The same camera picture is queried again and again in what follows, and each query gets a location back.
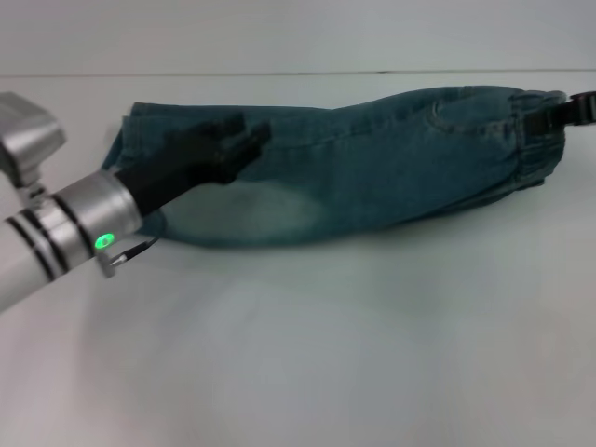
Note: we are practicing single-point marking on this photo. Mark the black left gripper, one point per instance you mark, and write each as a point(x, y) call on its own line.
point(172, 163)

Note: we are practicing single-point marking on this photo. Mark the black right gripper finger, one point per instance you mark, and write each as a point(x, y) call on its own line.
point(559, 116)

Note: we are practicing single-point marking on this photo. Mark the blue denim shorts with print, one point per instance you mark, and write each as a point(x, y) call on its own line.
point(372, 177)

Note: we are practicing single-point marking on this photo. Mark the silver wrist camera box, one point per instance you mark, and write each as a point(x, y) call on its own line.
point(28, 135)

